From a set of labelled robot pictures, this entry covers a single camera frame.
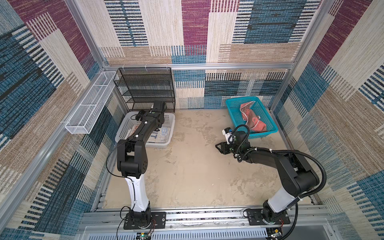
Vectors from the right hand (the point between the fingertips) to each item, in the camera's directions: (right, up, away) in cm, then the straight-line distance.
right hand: (219, 146), depth 94 cm
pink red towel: (+26, +17, +14) cm, 34 cm away
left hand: (-46, +18, -2) cm, 50 cm away
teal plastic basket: (+16, +19, +22) cm, 33 cm away
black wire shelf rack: (-50, +42, +14) cm, 67 cm away
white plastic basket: (-59, +14, +9) cm, 62 cm away
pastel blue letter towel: (-37, +6, +7) cm, 38 cm away
